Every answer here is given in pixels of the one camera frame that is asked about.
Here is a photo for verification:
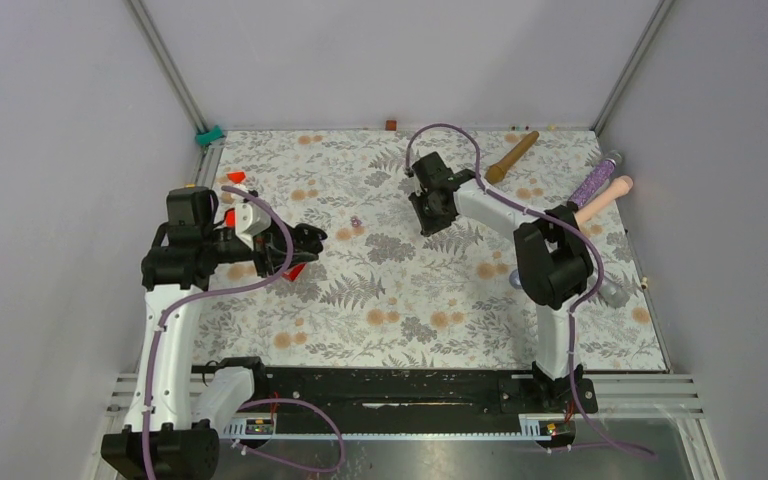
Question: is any teal arch block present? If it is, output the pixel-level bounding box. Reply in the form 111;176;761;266
195;125;225;147

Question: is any red rectangular block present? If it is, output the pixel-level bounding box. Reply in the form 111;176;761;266
224;209;236;228

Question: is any red triangular block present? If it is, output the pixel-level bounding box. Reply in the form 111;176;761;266
226;171;246;184

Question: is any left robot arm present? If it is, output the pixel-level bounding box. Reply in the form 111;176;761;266
101;186;327;479

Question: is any floral patterned mat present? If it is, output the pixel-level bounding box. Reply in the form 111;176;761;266
181;129;669;374

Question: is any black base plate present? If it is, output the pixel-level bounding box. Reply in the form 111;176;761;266
208;364;601;435

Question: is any grey metal cylinder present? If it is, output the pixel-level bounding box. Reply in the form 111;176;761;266
598;276;631;309

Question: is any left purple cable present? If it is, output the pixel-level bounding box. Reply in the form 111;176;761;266
142;185;347;480

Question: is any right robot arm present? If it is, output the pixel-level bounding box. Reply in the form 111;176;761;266
406;152;594;412

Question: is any red plastic tray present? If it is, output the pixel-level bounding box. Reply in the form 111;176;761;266
284;263;306;282

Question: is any pink flesh-coloured stick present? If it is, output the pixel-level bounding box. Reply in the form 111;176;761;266
575;175;634;225

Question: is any brown wooden stick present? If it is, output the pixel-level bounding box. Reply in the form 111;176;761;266
484;131;540;185

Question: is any purple glitter tube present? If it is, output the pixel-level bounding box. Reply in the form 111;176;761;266
568;150;623;209

